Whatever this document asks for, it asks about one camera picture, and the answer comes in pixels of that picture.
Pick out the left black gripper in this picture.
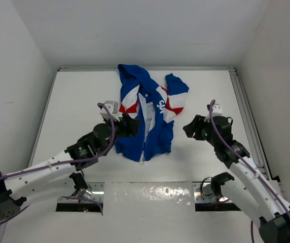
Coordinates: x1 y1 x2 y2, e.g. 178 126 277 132
100 112 139 156

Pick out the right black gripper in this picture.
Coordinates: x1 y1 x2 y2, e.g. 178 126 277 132
183 114 218 147

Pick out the blue white red jacket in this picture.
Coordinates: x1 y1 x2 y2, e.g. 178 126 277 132
115 64 189 162

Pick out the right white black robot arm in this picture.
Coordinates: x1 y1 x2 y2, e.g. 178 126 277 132
183 115 290 242

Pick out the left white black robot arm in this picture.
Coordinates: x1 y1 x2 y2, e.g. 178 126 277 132
0 114 141 221

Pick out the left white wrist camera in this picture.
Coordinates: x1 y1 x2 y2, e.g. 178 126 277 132
99 101 119 121

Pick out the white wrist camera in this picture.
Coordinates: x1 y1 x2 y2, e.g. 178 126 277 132
99 101 119 121
204 103 223 123

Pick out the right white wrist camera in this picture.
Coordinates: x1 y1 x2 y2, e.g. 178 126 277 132
204 103 223 123

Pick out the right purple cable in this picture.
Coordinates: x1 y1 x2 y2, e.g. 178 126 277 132
209 99 290 243

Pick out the purple cable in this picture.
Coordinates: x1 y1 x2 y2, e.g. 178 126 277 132
209 99 290 243
0 102 117 230

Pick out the aluminium frame rail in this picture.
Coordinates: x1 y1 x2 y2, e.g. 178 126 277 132
52 67 268 182

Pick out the metal base plate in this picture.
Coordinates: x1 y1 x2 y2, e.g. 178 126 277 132
56 179 240 213

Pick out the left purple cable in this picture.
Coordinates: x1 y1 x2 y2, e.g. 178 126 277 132
0 102 117 230

